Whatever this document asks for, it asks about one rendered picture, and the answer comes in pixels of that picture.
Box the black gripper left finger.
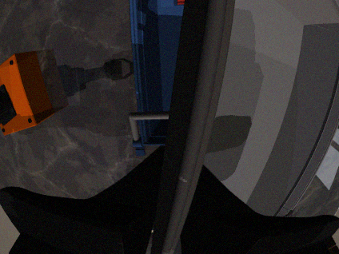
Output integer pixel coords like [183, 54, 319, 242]
[0, 145, 166, 254]

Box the blue plastic tray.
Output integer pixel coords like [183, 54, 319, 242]
[129, 0, 185, 156]

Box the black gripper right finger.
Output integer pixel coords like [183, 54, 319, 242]
[180, 165, 339, 254]

